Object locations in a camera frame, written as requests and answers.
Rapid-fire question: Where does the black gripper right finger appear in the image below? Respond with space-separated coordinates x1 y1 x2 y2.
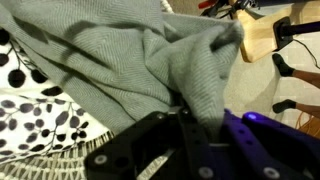
209 109 320 180

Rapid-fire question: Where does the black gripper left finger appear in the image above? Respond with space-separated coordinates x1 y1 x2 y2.
84 106 214 180

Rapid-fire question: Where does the light grey fleece blanket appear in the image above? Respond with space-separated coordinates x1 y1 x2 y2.
0 0 245 144

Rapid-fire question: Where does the bare leg with black sock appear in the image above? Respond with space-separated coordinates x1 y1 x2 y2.
271 53 320 89
272 98 320 119

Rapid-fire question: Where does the black white spotted cloth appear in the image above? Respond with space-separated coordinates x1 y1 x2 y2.
0 28 111 166

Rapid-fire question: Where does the light wooden table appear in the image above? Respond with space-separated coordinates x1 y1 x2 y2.
229 0 320 64

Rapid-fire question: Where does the black pole stand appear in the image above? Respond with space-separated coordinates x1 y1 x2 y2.
272 15 320 52

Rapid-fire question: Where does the orange extension cord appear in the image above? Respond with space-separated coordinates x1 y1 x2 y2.
294 111 320 138

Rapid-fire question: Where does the thin black cable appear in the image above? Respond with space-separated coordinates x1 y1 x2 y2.
292 38 320 70

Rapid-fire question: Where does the black bar clamp red handle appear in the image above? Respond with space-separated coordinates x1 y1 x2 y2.
198 0 259 19

